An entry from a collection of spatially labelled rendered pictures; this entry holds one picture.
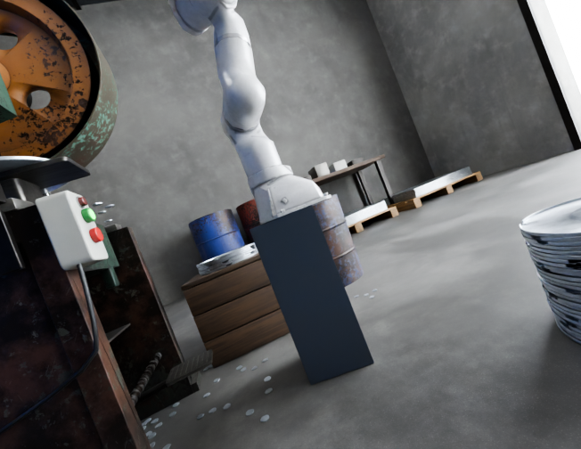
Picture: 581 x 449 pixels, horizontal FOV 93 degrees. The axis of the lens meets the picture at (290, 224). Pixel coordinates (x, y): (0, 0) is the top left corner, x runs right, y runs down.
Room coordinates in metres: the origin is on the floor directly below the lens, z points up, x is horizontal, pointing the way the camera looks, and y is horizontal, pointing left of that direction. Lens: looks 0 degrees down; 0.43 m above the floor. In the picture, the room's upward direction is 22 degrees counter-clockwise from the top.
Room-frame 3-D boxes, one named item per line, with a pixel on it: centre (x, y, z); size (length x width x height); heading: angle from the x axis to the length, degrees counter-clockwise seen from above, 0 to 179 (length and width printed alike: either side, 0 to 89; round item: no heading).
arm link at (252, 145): (0.85, 0.03, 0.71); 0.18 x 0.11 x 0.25; 20
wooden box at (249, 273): (1.30, 0.33, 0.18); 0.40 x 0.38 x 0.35; 101
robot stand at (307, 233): (0.81, 0.01, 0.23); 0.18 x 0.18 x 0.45; 87
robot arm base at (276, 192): (0.81, -0.03, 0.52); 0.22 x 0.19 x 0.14; 87
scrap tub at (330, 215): (1.64, -0.11, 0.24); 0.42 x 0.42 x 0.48
